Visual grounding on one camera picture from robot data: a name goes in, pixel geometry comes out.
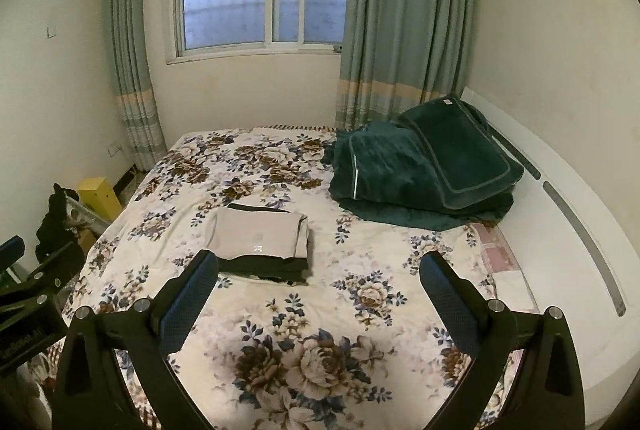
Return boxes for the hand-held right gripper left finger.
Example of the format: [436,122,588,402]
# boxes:
[51,249,220,430]

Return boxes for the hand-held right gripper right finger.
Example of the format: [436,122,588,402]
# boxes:
[419,251,587,430]

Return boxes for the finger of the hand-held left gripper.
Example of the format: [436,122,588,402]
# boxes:
[0,234,27,274]
[0,241,84,312]

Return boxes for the beige long-sleeve shirt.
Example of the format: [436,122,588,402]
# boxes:
[204,203,312,262]

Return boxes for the dark folded clothes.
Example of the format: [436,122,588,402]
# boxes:
[217,254,312,286]

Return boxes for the black cloth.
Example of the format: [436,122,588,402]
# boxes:
[35,183,87,267]

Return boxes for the brown cardboard box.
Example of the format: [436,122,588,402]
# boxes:
[75,227,99,254]

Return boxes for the white cloth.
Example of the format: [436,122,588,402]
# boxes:
[491,269,539,312]

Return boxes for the pink checked mattress cover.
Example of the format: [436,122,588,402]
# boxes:
[469,221,522,273]

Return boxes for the white metal rack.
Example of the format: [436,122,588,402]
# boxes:
[67,197,114,237]

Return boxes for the yellow box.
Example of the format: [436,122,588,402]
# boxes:
[77,177,124,222]

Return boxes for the dark green blanket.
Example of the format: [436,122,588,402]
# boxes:
[322,110,516,232]

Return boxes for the white headboard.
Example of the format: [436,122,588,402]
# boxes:
[459,85,640,430]

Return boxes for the dark green pillow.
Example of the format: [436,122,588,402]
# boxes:
[399,95,526,212]

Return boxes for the floral bed sheet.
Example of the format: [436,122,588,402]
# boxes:
[30,125,542,430]

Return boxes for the green striped curtain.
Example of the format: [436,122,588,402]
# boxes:
[332,0,477,132]
[107,0,169,172]

